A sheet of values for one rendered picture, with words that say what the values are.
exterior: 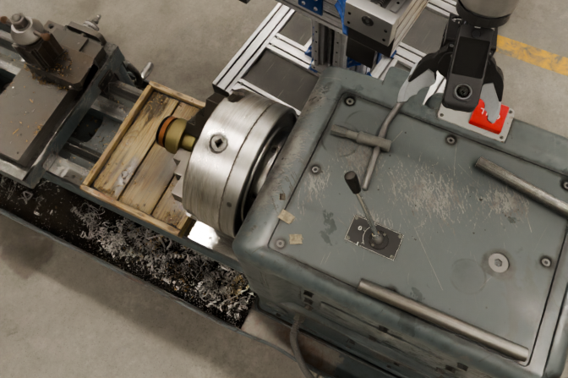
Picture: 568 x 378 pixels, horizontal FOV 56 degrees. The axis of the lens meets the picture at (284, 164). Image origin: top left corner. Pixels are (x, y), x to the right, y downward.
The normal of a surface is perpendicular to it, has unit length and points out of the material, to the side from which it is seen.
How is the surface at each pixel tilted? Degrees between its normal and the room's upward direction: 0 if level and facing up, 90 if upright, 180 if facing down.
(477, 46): 17
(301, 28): 0
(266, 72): 0
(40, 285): 0
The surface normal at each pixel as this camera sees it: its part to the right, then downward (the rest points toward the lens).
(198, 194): -0.37, 0.44
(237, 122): 0.01, -0.50
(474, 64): -0.17, -0.14
